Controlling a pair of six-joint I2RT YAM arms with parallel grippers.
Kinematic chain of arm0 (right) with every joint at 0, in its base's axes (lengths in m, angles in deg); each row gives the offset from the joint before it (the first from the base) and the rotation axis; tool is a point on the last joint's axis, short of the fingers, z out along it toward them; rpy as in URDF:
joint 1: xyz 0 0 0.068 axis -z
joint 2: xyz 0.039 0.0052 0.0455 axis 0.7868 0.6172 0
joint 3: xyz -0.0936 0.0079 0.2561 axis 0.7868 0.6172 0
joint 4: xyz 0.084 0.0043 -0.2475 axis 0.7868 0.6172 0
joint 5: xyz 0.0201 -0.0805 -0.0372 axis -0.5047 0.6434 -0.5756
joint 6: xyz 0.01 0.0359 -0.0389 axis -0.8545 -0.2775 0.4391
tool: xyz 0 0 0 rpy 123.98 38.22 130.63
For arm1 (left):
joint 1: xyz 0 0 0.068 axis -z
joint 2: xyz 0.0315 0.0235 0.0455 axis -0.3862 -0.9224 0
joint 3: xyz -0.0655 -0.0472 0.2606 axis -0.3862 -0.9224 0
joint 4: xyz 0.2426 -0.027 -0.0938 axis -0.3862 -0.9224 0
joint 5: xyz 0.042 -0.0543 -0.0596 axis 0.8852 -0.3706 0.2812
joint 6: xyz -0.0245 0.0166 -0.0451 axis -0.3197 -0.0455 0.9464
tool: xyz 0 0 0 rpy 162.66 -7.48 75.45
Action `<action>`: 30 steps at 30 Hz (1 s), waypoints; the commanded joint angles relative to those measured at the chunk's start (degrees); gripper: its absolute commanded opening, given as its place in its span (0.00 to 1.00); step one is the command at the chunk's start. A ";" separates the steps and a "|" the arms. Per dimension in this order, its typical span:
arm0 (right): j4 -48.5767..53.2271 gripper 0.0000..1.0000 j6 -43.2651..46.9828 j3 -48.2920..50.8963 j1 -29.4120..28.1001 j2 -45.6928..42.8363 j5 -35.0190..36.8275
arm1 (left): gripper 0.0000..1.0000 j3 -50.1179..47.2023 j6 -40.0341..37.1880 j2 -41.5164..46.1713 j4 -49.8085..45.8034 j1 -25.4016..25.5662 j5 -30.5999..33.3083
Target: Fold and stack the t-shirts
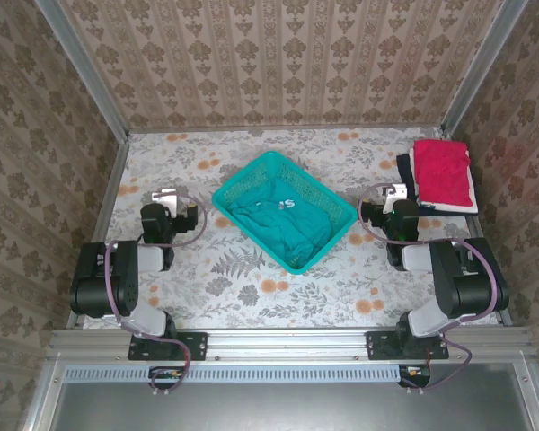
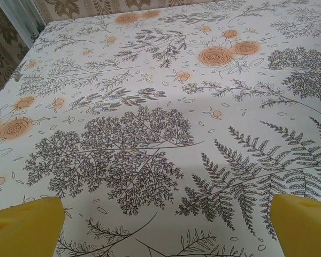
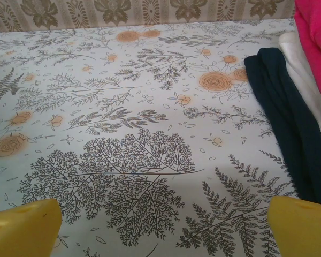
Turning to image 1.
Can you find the teal plastic basket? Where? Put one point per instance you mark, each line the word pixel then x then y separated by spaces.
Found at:
pixel 316 202

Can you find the teal t-shirt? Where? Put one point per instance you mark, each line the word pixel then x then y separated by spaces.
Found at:
pixel 278 224

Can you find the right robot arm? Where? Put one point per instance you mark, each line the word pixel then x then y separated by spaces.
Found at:
pixel 467 287

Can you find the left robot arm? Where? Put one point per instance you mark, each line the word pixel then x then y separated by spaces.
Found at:
pixel 90 278

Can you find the stack of folded clothes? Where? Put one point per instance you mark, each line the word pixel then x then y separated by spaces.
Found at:
pixel 406 175

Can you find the red folded t-shirt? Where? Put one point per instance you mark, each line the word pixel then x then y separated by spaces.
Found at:
pixel 442 173

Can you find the white folded t-shirt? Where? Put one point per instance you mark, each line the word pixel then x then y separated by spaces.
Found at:
pixel 475 197

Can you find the floral tablecloth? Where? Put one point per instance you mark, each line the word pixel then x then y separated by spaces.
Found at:
pixel 233 305

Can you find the black connector box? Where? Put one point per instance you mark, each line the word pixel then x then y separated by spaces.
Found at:
pixel 166 379
pixel 415 377

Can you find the grey metal panel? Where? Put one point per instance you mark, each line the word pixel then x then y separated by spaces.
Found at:
pixel 287 408

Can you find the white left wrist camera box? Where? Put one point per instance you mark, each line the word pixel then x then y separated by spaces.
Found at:
pixel 166 199

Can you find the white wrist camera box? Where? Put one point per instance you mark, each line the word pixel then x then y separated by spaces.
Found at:
pixel 166 199
pixel 395 190

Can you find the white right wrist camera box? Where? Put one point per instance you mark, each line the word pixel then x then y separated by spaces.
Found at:
pixel 395 190

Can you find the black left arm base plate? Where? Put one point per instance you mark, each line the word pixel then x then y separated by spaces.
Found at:
pixel 195 345

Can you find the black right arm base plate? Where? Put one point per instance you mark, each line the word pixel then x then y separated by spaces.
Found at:
pixel 379 345

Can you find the aluminium mounting rail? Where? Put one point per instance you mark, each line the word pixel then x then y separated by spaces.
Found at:
pixel 287 343

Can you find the aluminium frame post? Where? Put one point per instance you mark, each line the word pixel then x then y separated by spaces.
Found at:
pixel 85 72
pixel 480 67

